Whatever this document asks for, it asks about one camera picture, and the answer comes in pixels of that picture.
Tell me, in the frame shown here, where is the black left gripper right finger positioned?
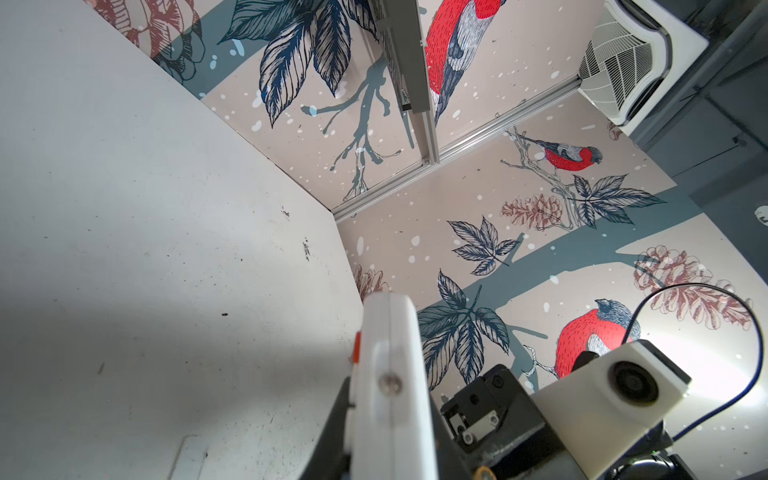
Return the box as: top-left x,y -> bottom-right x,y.
431,389 -> 472,480

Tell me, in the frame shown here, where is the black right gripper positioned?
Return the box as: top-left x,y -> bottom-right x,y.
462,364 -> 585,479

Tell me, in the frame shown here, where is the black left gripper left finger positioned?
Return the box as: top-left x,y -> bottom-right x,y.
299,377 -> 351,480

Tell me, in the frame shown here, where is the white battery cover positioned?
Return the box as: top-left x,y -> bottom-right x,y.
168,435 -> 208,480

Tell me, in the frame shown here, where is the white ceiling air vent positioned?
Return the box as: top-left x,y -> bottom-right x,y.
578,1 -> 709,136

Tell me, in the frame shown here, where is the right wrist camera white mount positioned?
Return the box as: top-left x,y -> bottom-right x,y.
531,340 -> 691,479

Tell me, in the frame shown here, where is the black right camera cable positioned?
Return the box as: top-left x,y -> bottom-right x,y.
620,281 -> 764,445

